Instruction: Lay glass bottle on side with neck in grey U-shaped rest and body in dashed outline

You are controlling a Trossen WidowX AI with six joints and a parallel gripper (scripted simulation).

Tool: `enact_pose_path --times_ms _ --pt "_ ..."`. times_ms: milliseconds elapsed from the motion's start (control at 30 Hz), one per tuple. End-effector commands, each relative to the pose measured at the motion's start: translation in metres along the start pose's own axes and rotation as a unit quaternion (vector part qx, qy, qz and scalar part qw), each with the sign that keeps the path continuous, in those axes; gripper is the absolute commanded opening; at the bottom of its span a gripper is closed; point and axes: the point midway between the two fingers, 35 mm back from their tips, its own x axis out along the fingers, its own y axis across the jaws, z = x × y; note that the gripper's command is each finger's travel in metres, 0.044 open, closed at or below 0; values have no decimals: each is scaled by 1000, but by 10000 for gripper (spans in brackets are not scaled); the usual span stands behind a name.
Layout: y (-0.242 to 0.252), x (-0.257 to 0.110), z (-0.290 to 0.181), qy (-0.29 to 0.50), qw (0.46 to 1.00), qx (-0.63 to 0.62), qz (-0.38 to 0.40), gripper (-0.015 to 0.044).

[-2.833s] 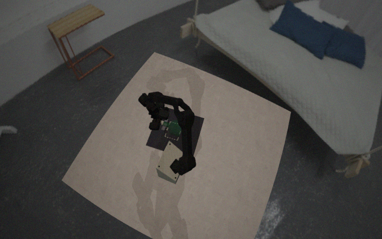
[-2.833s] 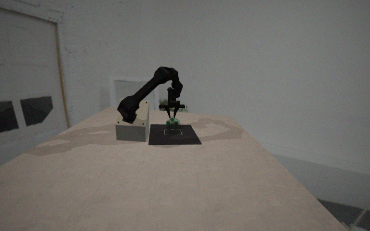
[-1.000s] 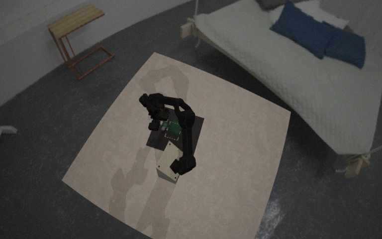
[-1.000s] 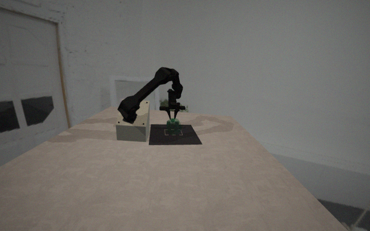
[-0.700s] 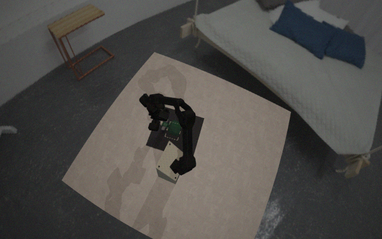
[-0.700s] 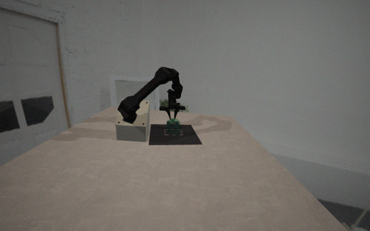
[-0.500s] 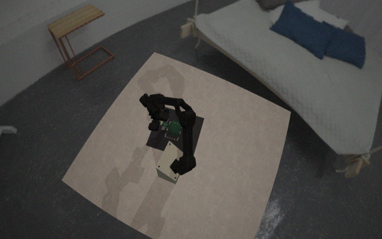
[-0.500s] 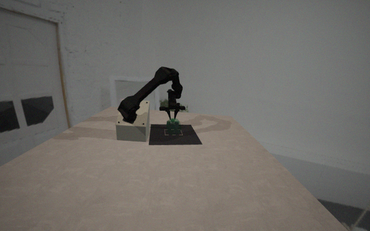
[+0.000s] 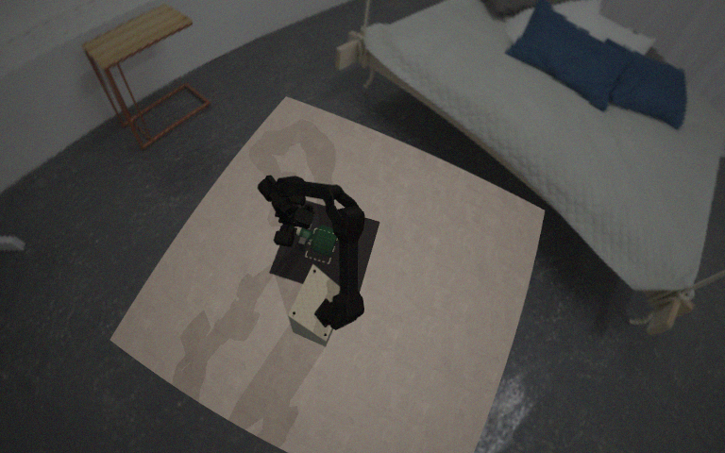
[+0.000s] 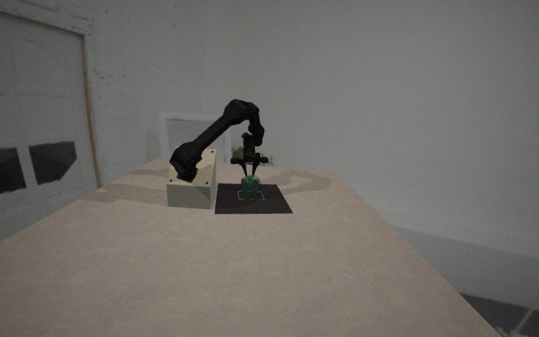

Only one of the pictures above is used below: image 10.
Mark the green glass bottle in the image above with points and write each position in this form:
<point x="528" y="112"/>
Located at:
<point x="251" y="187"/>

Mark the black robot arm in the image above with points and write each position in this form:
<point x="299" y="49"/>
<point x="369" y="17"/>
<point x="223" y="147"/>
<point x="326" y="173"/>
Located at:
<point x="188" y="155"/>

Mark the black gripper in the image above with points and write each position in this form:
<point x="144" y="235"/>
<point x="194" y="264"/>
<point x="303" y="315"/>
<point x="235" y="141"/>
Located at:
<point x="241" y="162"/>

